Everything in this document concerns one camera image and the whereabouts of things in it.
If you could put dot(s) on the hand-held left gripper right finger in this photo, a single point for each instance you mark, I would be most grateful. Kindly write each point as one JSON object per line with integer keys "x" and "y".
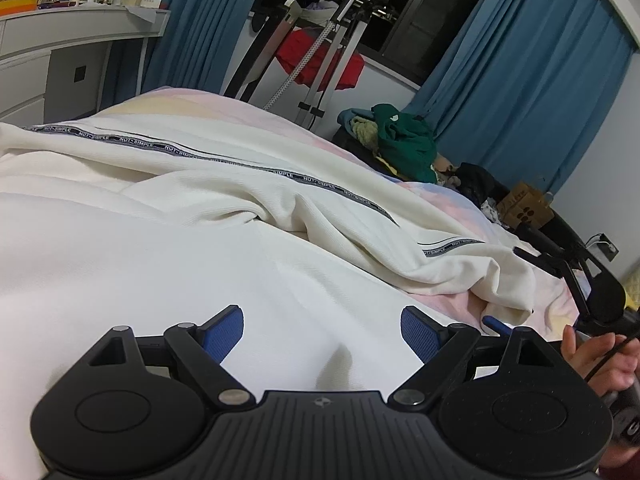
{"x": 420, "y": 332}

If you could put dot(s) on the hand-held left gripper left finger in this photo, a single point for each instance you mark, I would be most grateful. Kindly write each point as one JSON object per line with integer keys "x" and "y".
{"x": 225, "y": 332}

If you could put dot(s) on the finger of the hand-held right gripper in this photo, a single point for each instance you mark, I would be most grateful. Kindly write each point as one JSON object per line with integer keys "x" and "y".
{"x": 542, "y": 262}
{"x": 497, "y": 327}

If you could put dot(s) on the white pants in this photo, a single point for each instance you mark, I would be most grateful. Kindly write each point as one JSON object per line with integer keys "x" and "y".
{"x": 150, "y": 240}

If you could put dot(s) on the person's right forearm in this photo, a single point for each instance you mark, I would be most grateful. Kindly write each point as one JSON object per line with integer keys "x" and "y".
{"x": 622, "y": 467}

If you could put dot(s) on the person's right hand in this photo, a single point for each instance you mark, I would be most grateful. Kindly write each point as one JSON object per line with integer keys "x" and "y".
{"x": 595, "y": 360}

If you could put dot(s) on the black sofa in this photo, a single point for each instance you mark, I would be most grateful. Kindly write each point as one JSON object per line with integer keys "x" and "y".
{"x": 560, "y": 232}

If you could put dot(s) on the brown paper bag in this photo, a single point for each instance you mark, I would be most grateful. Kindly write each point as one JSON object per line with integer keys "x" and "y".
{"x": 525, "y": 207}

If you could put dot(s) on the white patterned cloth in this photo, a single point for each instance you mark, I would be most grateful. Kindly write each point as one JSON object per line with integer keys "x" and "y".
{"x": 492, "y": 210}

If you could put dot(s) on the black clothing pile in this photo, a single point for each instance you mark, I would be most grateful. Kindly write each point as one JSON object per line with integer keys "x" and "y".
{"x": 475, "y": 180}

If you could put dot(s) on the beige plush toy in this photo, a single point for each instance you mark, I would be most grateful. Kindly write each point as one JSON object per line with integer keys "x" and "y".
{"x": 446, "y": 170}

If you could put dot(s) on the blue curtain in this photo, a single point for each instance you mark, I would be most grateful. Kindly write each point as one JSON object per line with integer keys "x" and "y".
{"x": 200, "y": 20}
{"x": 525, "y": 85}

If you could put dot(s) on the green hoodie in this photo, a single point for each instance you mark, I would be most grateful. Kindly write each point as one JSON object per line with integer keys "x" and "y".
{"x": 405, "y": 135}

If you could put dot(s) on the olive cloth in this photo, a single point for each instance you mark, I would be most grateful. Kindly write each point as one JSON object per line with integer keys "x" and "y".
{"x": 365, "y": 132}

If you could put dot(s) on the blue-grey cloth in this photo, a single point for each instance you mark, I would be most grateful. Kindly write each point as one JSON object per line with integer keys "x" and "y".
{"x": 350, "y": 117}

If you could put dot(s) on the pastel blanket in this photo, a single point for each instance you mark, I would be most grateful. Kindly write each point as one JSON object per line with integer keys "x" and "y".
{"x": 210, "y": 105}

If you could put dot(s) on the red garment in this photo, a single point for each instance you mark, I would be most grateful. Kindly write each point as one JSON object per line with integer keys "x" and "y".
{"x": 295, "y": 55}

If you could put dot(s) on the garment steamer stand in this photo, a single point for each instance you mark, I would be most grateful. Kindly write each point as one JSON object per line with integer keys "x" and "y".
{"x": 357, "y": 40}

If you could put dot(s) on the white dressing table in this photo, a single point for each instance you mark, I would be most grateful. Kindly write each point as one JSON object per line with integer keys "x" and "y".
{"x": 30, "y": 75}

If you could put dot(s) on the tissue box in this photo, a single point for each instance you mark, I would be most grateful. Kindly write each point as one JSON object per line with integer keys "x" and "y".
{"x": 151, "y": 0}

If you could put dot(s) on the orange tray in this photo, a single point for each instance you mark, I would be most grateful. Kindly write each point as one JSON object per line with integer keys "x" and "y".
{"x": 17, "y": 6}

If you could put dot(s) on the black folded frame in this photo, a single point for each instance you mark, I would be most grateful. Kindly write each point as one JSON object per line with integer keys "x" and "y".
{"x": 250, "y": 75}

